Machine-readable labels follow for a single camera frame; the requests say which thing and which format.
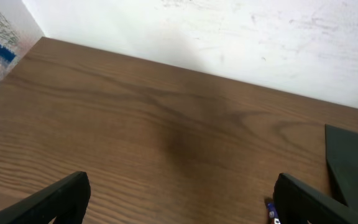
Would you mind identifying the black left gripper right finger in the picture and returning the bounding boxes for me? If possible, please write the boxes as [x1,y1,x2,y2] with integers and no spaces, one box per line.
[273,173,358,224]

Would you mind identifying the dark green gift box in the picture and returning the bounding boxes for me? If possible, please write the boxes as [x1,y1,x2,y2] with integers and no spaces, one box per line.
[325,125,358,213]

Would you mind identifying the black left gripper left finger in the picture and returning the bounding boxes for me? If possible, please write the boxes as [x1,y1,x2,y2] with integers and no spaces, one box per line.
[0,171,91,224]

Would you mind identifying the blue Dairy Milk chocolate bar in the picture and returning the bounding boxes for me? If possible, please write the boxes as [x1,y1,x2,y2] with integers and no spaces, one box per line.
[264,198,281,224]

